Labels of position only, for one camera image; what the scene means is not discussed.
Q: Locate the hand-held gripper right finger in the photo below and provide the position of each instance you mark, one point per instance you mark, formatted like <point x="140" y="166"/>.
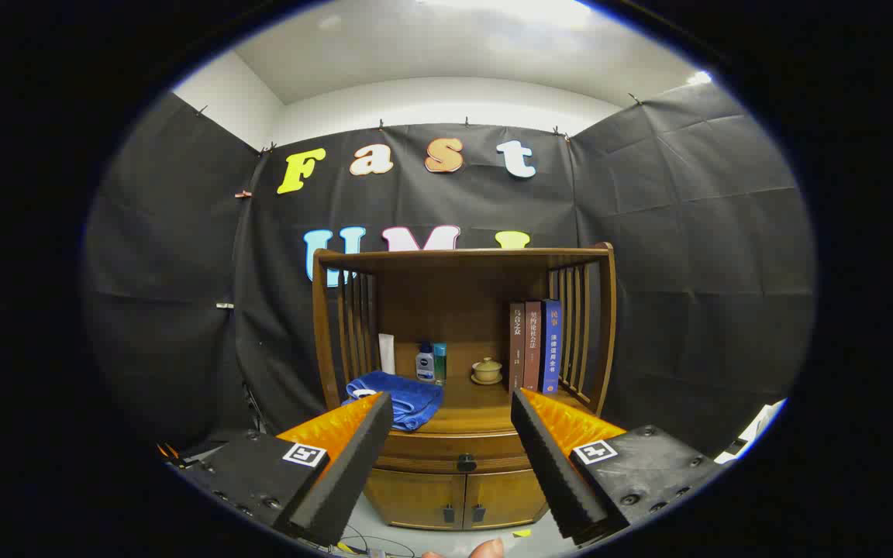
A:
<point x="555" y="473"/>

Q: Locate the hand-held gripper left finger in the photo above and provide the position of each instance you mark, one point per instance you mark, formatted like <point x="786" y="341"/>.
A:
<point x="353" y="473"/>

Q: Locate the wooden drawer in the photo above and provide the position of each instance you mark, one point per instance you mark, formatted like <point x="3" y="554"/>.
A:
<point x="431" y="449"/>

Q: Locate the wooden cabinet door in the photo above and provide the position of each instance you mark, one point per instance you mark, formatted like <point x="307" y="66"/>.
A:
<point x="412" y="496"/>
<point x="505" y="496"/>

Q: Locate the wooden countertop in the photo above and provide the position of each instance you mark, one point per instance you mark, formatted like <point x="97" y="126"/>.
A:
<point x="477" y="403"/>

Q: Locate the wooden cabinet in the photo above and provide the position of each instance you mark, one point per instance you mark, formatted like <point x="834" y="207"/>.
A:
<point x="446" y="310"/>

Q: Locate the folded blue towel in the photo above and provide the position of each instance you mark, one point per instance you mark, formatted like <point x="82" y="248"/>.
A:
<point x="415" y="399"/>

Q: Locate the white tube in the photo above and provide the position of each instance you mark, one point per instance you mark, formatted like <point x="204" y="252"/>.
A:
<point x="387" y="355"/>

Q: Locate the beige lidded teacup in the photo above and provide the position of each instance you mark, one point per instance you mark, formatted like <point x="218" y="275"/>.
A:
<point x="487" y="370"/>

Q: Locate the blue book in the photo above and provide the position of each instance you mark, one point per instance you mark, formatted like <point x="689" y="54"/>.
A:
<point x="552" y="349"/>

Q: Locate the reddish brown book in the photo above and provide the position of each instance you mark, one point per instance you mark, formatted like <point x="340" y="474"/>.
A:
<point x="532" y="349"/>

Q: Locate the white bottle blue cap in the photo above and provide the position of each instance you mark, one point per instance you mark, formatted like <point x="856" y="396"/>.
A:
<point x="425" y="366"/>

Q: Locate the dark brown book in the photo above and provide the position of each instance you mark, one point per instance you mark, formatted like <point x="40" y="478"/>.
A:
<point x="517" y="349"/>

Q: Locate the teal bottle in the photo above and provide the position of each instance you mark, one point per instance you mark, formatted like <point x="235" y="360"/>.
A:
<point x="441" y="364"/>

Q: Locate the black device with orange parts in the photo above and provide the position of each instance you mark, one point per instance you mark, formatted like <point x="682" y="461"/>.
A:
<point x="169" y="456"/>

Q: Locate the black backdrop cloth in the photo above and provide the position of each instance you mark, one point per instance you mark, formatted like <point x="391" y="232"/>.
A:
<point x="687" y="232"/>

